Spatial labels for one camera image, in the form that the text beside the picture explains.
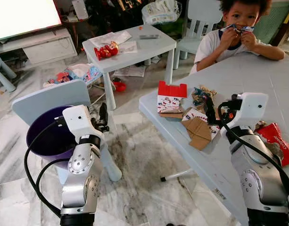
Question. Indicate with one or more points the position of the white diaper pack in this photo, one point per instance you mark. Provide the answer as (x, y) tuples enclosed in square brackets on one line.
[(161, 12)]

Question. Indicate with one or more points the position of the white low tv cabinet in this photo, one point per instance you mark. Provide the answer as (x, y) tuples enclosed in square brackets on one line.
[(45, 49)]

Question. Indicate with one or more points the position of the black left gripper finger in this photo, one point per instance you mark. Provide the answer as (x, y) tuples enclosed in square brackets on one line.
[(103, 113)]

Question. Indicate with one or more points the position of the small white kids table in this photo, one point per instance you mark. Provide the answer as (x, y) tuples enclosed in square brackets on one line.
[(135, 44)]

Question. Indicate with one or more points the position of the purple plastic rubbish bin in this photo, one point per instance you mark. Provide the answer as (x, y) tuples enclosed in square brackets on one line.
[(47, 136)]

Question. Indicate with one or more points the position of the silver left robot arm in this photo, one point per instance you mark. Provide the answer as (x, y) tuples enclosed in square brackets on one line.
[(80, 179)]

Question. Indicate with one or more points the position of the blue white snack packet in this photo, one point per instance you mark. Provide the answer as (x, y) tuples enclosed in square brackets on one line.
[(236, 28)]

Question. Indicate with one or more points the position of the pale blue kids chair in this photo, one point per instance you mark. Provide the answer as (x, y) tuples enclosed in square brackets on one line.
[(45, 99)]

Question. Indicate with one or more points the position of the white upright device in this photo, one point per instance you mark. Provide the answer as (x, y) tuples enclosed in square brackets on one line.
[(80, 8)]

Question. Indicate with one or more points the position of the red torn snack wrapper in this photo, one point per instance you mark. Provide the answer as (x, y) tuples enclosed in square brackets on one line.
[(278, 139)]

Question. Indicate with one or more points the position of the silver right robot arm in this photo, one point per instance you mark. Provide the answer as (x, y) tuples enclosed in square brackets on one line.
[(257, 183)]

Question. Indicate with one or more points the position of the pale blue kids stool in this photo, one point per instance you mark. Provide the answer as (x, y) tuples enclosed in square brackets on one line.
[(3, 70)]

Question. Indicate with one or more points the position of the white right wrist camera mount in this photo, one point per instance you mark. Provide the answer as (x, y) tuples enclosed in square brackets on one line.
[(250, 108)]

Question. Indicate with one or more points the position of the red plush toy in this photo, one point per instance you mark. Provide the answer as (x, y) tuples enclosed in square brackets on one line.
[(106, 51)]

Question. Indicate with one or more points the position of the white marker pen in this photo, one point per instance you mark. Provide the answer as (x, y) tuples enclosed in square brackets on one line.
[(175, 175)]

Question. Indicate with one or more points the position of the dark round side table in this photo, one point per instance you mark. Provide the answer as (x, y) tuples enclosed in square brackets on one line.
[(69, 20)]

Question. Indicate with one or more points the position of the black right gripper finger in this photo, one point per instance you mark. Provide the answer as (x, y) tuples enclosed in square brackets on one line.
[(210, 110)]

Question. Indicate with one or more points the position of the pale green kids chair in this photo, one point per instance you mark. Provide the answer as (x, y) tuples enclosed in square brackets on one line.
[(201, 14)]

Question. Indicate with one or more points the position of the small red floor toy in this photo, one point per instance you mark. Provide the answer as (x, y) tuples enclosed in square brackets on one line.
[(119, 85)]

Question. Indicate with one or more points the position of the curly haired child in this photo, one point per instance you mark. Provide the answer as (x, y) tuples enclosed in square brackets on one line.
[(210, 44)]

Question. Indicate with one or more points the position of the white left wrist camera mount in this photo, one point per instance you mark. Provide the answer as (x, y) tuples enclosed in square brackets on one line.
[(78, 120)]

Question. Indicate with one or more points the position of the brown cardboard carton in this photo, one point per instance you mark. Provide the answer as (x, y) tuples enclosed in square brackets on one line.
[(198, 132)]

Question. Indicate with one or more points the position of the bright tv screen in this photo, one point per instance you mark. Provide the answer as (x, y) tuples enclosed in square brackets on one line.
[(21, 16)]

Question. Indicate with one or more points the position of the large grey plastic table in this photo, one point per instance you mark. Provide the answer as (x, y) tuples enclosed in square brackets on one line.
[(257, 80)]

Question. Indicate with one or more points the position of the white paper sheet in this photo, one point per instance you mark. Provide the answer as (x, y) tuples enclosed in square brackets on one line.
[(130, 70)]

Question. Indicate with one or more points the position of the crumpled teal wrapper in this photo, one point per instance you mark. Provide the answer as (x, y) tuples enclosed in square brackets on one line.
[(201, 94)]

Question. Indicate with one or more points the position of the child's right hand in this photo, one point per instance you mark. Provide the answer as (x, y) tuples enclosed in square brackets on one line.
[(229, 40)]

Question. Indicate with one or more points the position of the child's left hand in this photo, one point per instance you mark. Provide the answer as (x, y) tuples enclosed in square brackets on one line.
[(249, 40)]

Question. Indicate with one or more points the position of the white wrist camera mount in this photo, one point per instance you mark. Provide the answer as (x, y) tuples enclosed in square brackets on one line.
[(250, 108), (78, 120)]

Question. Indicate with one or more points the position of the red white printed carton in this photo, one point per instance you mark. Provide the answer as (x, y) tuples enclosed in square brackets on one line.
[(171, 96)]

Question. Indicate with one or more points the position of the colourful baby bouncer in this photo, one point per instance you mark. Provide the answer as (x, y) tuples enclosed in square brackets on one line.
[(83, 73)]

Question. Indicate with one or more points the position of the clear plastic bag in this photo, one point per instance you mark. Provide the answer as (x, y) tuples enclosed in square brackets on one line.
[(111, 37)]

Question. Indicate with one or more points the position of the grey remote control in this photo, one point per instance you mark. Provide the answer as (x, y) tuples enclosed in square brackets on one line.
[(149, 36)]

